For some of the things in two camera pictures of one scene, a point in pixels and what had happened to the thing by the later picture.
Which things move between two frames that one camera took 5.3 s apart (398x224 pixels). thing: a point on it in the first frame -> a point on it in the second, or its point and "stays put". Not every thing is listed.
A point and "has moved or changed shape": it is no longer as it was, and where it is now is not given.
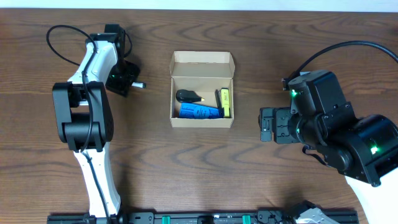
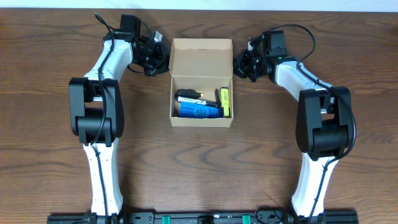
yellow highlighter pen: (225, 102) stays put
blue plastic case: (189, 111) stays put
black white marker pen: (140, 84) -> (196, 101)
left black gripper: (123, 78) -> (158, 59)
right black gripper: (267, 124) -> (245, 65)
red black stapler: (219, 98) stays put
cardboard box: (201, 73) has moved or changed shape
